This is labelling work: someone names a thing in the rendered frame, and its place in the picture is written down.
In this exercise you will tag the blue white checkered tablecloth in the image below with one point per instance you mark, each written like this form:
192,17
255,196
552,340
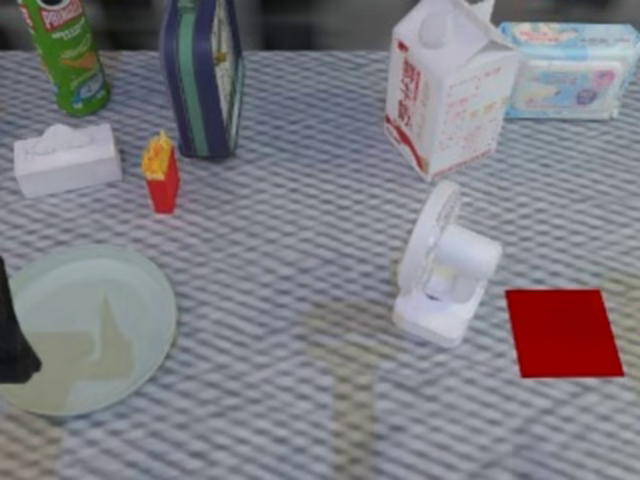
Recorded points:
280,280

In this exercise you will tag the green Pringles can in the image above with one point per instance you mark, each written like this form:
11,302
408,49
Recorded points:
75,60

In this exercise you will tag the small white desk fan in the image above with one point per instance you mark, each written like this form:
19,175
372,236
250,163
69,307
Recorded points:
450,270

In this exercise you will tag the light blue wet wipes pack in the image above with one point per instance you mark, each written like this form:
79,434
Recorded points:
570,75

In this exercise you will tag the red square mat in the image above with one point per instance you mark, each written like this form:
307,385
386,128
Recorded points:
562,332

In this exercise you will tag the red toy french fries box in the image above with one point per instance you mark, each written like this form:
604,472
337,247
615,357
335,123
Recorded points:
162,182

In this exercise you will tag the white and red milk carton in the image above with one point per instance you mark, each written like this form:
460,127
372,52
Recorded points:
450,100

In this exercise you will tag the pale green round plate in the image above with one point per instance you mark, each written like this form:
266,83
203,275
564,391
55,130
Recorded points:
95,320

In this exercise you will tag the white tissue box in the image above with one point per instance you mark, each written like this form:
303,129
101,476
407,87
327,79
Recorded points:
65,162

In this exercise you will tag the navy blue striped clock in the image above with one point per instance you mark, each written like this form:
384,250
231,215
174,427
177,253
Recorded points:
200,80

